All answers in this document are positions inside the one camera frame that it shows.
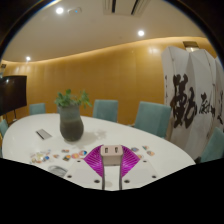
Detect black wall television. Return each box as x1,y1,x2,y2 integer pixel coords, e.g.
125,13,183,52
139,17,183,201
0,75,28,117

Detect potted plant in grey vase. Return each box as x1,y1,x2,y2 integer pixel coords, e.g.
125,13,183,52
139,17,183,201
54,88,93,142

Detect white calligraphy folding screen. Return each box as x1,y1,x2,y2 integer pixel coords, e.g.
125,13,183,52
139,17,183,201
160,45,224,160

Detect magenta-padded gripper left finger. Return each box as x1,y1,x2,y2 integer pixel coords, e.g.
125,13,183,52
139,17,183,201
63,145,105,191

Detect ceiling air vent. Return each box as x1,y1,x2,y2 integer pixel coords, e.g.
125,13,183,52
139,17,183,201
101,0,152,16

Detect colourful sticker sheet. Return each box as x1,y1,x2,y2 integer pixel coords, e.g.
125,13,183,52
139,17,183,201
29,149,53,165

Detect pink charger block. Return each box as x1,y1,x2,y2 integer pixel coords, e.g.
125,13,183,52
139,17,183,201
99,144,124,167

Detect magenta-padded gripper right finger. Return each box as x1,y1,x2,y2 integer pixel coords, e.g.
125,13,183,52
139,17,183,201
119,145,160,191

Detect teal chairs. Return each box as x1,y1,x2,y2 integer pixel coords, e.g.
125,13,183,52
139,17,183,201
0,99,224,164

